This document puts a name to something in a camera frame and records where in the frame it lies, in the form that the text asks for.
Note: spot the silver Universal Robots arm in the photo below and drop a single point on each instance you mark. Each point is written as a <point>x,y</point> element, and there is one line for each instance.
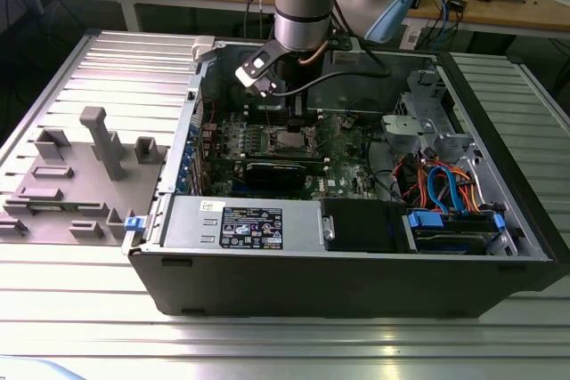
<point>303,19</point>

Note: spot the CPU socket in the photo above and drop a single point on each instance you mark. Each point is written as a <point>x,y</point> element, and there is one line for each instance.
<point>289,142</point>

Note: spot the green motherboard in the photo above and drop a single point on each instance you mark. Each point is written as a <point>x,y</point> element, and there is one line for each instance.
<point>347,162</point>

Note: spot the black graphics card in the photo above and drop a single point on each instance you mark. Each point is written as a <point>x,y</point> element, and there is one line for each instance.
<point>271,175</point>

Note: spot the white label card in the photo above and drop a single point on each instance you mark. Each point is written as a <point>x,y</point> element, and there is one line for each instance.
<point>409,37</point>

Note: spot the silver drive cage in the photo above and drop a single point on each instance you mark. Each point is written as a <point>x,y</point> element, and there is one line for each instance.
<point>418,79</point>

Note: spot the black drive bay box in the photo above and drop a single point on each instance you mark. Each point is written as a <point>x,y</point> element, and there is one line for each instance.
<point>360,224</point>

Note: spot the small black box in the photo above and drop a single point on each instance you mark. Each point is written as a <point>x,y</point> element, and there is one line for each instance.
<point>457,5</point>

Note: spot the silver power supply unit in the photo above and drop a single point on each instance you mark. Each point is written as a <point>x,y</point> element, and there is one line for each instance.
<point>191,220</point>

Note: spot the hard disk in blue carrier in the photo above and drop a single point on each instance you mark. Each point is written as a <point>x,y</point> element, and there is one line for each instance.
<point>427,220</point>

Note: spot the black open PC case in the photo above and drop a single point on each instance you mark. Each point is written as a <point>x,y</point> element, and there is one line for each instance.
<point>311,282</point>

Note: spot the blue case latch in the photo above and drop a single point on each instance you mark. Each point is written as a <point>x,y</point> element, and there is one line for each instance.
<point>135,224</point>

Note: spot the grey parts rack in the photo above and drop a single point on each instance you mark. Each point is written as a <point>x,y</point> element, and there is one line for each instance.
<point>89,202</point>

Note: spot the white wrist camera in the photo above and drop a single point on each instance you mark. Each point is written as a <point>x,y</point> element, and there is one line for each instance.
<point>254,73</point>

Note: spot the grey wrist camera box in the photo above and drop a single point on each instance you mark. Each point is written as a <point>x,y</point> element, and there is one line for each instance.
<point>347,58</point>

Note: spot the silver cage bracket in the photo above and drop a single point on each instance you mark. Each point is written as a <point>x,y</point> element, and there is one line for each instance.
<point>401,124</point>

